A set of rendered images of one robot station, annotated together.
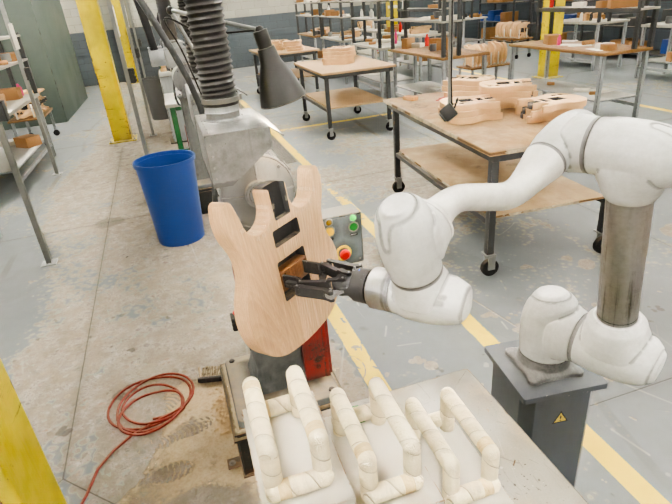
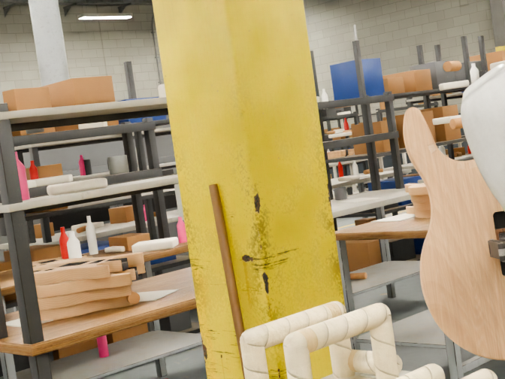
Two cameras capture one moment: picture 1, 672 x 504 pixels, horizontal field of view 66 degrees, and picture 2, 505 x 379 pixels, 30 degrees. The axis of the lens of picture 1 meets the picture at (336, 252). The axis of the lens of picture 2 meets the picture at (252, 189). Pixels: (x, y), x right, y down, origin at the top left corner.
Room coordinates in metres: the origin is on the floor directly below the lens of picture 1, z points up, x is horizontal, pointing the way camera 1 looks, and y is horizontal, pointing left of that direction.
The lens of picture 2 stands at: (0.03, -0.98, 1.46)
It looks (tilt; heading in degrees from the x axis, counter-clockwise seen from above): 3 degrees down; 62
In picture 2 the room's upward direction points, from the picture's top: 8 degrees counter-clockwise
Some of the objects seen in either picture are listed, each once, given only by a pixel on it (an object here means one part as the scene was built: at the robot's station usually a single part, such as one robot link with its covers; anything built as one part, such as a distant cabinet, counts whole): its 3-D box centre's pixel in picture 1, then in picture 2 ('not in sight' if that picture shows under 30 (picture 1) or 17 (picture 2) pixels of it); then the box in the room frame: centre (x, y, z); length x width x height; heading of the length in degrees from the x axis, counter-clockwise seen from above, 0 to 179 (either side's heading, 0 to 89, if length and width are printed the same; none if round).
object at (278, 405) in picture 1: (277, 406); (368, 362); (0.77, 0.14, 1.12); 0.11 x 0.03 x 0.03; 106
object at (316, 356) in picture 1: (309, 329); not in sight; (1.93, 0.15, 0.49); 0.25 x 0.12 x 0.37; 16
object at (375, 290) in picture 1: (383, 289); not in sight; (0.93, -0.09, 1.26); 0.09 x 0.06 x 0.09; 145
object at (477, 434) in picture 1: (467, 421); not in sight; (0.77, -0.23, 1.04); 0.20 x 0.03 x 0.03; 15
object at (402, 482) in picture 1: (393, 487); not in sight; (0.63, -0.06, 1.04); 0.11 x 0.03 x 0.03; 106
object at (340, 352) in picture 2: not in sight; (340, 344); (0.75, 0.18, 1.15); 0.03 x 0.03 x 0.09
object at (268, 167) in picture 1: (251, 178); not in sight; (1.82, 0.28, 1.25); 0.41 x 0.27 x 0.26; 16
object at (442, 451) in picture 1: (430, 432); not in sight; (0.75, -0.15, 1.04); 0.20 x 0.03 x 0.03; 15
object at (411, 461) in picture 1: (412, 465); not in sight; (0.65, -0.10, 1.07); 0.03 x 0.03 x 0.09
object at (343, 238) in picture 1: (326, 237); not in sight; (1.80, 0.03, 0.99); 0.24 x 0.21 x 0.26; 16
